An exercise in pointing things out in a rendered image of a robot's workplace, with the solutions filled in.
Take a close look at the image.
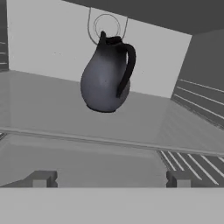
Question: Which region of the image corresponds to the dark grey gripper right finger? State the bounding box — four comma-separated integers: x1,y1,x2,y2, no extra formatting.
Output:
165,170,214,189

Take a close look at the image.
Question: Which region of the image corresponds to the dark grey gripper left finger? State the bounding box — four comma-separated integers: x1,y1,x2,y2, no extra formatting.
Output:
0,170,59,189

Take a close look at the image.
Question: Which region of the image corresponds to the glass fridge shelf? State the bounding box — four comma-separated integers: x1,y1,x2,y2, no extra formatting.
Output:
0,69,224,158
0,132,177,189

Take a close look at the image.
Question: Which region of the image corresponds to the grey fridge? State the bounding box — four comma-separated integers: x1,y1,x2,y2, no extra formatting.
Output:
0,0,224,189

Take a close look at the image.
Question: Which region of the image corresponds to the grey pitcher with black handle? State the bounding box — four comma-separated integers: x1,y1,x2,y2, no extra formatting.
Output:
80,30,137,114

